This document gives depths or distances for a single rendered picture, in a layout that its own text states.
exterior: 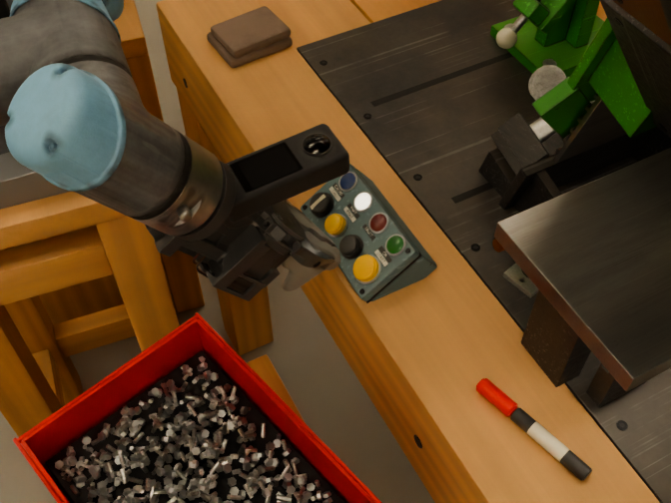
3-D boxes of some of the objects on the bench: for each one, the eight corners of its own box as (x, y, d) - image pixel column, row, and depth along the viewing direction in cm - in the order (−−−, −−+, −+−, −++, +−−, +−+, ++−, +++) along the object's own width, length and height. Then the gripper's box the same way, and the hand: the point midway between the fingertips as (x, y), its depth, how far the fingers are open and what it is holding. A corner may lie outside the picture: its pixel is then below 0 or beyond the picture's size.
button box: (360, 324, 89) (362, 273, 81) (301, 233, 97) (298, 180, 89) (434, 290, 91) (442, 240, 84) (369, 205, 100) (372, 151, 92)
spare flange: (530, 298, 86) (531, 294, 86) (502, 276, 88) (503, 271, 88) (562, 271, 89) (563, 267, 88) (534, 251, 91) (535, 247, 90)
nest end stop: (529, 184, 94) (517, 177, 90) (502, 144, 96) (489, 136, 92) (537, 178, 94) (526, 171, 89) (510, 138, 96) (498, 129, 91)
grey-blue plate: (592, 411, 78) (634, 333, 67) (579, 395, 79) (618, 316, 68) (666, 371, 81) (718, 290, 70) (652, 356, 82) (702, 274, 71)
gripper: (130, 200, 68) (273, 269, 85) (168, 274, 63) (311, 333, 80) (200, 130, 66) (331, 216, 83) (245, 202, 61) (374, 277, 78)
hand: (335, 251), depth 80 cm, fingers closed
